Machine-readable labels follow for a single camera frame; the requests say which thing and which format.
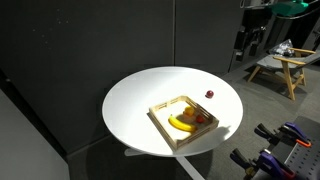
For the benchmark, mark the wooden armchair grey seat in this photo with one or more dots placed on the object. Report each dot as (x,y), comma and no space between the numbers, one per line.
(286,66)

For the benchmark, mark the light wooden tray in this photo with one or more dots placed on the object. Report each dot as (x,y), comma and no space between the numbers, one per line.
(166,133)

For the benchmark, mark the yellow round toy fruit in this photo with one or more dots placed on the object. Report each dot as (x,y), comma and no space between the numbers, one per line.
(189,111)

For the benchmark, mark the red-orange round toy fruit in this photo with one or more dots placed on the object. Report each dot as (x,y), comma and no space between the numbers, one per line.
(200,119)

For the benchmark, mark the dark red toy plum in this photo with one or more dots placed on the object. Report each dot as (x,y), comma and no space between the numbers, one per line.
(209,94)

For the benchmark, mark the white table base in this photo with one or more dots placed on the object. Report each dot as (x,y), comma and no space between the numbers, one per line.
(186,166)

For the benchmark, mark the black perforated board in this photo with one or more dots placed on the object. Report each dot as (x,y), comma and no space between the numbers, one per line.
(303,156)

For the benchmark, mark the purple spring clamp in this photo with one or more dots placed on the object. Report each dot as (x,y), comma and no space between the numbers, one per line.
(263,163)
(290,133)

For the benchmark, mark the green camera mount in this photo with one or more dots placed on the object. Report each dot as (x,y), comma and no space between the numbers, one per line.
(289,8)

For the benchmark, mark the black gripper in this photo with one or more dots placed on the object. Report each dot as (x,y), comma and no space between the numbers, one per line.
(255,21)

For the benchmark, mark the crumpled clear plastic bag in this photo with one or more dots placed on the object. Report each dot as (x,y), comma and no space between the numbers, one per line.
(282,48)

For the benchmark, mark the yellow banana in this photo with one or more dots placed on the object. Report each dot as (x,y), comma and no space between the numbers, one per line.
(181,124)

